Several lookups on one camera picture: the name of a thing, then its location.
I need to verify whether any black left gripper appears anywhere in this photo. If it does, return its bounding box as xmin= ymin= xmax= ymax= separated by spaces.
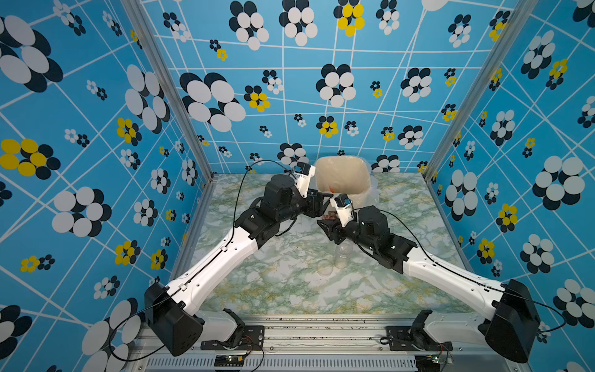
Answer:
xmin=277 ymin=185 xmax=334 ymax=224

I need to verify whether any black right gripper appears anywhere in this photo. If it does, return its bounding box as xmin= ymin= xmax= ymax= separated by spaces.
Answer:
xmin=318 ymin=209 xmax=379 ymax=255

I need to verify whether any clear jar with dried flowers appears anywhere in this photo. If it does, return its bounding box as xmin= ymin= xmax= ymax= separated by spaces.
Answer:
xmin=334 ymin=244 xmax=353 ymax=270

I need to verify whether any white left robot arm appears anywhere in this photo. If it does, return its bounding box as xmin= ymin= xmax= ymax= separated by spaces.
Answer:
xmin=145 ymin=175 xmax=332 ymax=357

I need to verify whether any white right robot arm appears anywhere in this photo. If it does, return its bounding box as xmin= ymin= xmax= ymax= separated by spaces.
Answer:
xmin=317 ymin=206 xmax=541 ymax=364

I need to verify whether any cream plastic trash bin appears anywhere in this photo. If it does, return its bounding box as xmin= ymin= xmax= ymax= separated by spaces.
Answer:
xmin=315 ymin=155 xmax=373 ymax=208

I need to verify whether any clear plastic bin liner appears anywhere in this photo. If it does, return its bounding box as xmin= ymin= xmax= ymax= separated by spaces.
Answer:
xmin=305 ymin=157 xmax=380 ymax=219

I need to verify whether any right green circuit board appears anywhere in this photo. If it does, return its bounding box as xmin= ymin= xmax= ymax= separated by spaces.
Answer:
xmin=415 ymin=356 xmax=449 ymax=372

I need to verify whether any green circuit board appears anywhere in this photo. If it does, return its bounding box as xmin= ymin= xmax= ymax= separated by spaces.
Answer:
xmin=214 ymin=354 xmax=246 ymax=369
xmin=415 ymin=356 xmax=449 ymax=372

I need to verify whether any left green circuit board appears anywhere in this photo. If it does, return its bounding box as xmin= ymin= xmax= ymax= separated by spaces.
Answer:
xmin=214 ymin=354 xmax=246 ymax=369

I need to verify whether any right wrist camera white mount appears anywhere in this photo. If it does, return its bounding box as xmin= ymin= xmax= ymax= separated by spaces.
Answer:
xmin=330 ymin=194 xmax=356 ymax=228

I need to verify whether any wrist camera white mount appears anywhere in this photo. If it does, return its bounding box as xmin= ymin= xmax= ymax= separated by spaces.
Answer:
xmin=330 ymin=194 xmax=356 ymax=228
xmin=294 ymin=161 xmax=315 ymax=198

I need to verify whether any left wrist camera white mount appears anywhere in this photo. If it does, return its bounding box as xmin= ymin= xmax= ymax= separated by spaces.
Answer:
xmin=294 ymin=161 xmax=315 ymax=198

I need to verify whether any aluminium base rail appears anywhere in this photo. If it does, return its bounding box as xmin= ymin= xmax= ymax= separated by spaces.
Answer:
xmin=124 ymin=315 xmax=531 ymax=371

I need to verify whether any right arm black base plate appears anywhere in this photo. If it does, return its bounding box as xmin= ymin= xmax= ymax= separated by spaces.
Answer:
xmin=380 ymin=325 xmax=453 ymax=353

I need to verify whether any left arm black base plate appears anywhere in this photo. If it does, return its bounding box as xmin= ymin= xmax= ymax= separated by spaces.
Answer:
xmin=200 ymin=325 xmax=265 ymax=351

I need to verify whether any aluminium frame post left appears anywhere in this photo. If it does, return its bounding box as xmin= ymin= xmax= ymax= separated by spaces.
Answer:
xmin=122 ymin=0 xmax=213 ymax=184

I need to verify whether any aluminium frame post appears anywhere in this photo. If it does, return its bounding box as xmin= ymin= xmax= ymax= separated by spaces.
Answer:
xmin=424 ymin=0 xmax=539 ymax=185
xmin=122 ymin=0 xmax=213 ymax=184

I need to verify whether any aluminium frame post right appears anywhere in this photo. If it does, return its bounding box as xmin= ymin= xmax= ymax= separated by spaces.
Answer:
xmin=424 ymin=0 xmax=539 ymax=185

